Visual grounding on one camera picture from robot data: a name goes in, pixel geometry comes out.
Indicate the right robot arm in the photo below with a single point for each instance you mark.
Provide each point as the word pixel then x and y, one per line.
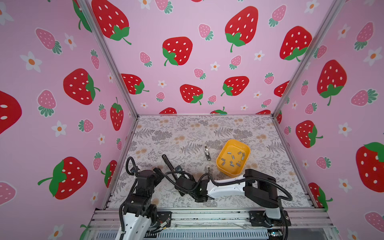
pixel 260 188

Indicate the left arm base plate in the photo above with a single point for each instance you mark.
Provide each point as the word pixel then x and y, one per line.
pixel 161 219

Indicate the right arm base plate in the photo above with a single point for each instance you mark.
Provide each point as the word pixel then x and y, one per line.
pixel 260 219

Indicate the aluminium front rail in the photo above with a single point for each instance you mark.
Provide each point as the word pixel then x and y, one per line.
pixel 235 224

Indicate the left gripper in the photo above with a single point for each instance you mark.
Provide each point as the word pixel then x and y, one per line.
pixel 159 173

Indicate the yellow plastic tray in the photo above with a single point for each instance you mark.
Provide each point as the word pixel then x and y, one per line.
pixel 232 158

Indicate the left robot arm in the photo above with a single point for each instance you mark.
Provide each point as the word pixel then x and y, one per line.
pixel 137 215

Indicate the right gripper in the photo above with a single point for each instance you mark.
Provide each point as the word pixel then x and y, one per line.
pixel 190 179

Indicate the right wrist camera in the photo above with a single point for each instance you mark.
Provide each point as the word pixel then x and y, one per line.
pixel 179 169

